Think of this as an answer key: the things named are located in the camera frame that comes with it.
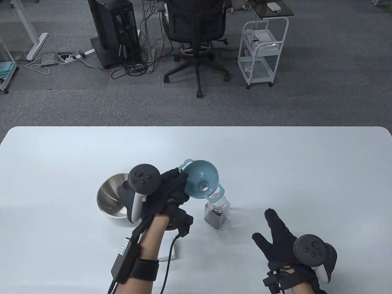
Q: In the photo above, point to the person's left hand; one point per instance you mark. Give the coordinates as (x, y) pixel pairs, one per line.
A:
(171, 186)

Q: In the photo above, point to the person's right hand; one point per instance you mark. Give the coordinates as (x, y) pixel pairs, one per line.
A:
(281, 248)

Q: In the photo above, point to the blue plastic funnel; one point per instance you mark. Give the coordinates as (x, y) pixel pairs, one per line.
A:
(199, 177)

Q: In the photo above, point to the pile of dark red cranberries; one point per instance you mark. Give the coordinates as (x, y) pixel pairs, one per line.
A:
(216, 220)

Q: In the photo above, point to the clear square coffee jar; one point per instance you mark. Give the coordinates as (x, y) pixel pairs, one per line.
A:
(225, 211)

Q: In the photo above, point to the stainless steel bowl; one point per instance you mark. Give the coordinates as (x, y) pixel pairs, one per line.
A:
(110, 196)

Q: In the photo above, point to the white square jar lid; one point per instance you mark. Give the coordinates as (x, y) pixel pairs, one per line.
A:
(165, 253)

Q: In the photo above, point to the person's right forearm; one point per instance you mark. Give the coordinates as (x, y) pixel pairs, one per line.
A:
(301, 289)

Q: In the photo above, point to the person's left forearm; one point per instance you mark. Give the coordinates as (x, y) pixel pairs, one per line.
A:
(151, 242)

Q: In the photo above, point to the black white handheld controller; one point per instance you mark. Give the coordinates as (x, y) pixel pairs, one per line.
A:
(144, 179)
(309, 249)

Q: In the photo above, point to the black labelled battery pack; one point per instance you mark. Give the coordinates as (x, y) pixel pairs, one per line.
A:
(125, 260)

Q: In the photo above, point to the white rolling cart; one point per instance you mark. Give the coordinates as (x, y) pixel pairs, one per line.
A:
(258, 67)

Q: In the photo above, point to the white power strip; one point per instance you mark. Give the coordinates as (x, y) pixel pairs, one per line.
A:
(87, 52)

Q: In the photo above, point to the black office chair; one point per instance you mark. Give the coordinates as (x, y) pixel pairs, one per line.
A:
(196, 21)

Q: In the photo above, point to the black computer tower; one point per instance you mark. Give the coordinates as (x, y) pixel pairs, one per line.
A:
(113, 27)

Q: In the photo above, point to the clear plastic bag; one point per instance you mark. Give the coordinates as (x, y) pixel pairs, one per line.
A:
(271, 47)

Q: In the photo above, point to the flat white box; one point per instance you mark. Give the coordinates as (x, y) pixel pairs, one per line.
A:
(261, 36)

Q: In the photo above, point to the grey flat box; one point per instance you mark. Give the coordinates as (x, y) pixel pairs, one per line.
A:
(49, 58)

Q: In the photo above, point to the brown side table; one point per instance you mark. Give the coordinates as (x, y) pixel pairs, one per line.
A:
(260, 10)

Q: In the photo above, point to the white trolley with teal bins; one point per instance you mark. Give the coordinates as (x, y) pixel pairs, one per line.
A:
(6, 65)

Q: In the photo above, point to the small white device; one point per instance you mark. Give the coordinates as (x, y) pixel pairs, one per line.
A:
(272, 6)

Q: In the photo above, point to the white desk leg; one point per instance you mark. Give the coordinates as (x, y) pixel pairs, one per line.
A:
(30, 33)

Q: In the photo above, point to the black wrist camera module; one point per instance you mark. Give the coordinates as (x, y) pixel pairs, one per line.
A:
(274, 281)
(182, 222)

